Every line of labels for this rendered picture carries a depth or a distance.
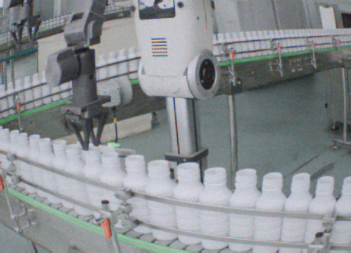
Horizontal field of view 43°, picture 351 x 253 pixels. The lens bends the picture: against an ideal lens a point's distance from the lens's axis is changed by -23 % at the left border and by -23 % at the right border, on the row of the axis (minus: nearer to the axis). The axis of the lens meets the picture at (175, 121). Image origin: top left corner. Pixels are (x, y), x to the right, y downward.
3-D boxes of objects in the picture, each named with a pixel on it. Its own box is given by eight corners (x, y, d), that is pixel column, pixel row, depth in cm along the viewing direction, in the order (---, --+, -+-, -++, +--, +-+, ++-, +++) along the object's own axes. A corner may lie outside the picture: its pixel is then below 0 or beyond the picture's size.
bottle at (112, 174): (120, 217, 115) (106, 148, 111) (142, 222, 112) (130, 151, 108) (105, 225, 110) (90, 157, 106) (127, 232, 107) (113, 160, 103)
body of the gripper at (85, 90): (113, 104, 111) (110, 68, 109) (80, 117, 103) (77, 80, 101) (91, 103, 114) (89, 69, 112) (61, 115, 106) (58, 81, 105)
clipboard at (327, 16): (323, 32, 462) (318, 4, 454) (338, 34, 444) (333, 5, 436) (321, 32, 460) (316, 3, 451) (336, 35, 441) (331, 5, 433)
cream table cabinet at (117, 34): (122, 119, 612) (115, 19, 582) (154, 129, 563) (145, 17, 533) (44, 141, 551) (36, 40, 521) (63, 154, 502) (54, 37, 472)
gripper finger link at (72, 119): (112, 146, 111) (106, 100, 109) (89, 156, 105) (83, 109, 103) (90, 142, 115) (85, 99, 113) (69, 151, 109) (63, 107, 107)
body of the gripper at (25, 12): (10, 27, 138) (10, 7, 136) (30, 21, 146) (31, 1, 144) (19, 25, 135) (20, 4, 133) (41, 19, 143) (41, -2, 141)
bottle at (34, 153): (44, 200, 125) (30, 141, 121) (34, 194, 129) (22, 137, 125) (59, 195, 129) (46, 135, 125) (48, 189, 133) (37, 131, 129)
